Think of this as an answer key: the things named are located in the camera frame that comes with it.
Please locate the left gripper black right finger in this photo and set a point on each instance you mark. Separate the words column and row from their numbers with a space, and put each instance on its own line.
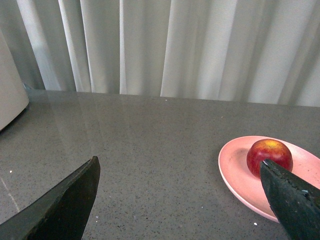
column 294, row 201

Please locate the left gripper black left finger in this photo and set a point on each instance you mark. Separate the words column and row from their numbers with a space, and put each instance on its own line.
column 61, row 213

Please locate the red apple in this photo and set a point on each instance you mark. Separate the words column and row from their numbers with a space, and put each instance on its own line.
column 271, row 149

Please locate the pink plate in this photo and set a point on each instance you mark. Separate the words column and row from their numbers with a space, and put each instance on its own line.
column 232, row 163

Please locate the white appliance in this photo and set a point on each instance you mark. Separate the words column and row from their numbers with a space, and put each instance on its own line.
column 13, row 96

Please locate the white curtain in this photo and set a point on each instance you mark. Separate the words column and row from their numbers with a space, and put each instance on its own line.
column 258, row 51

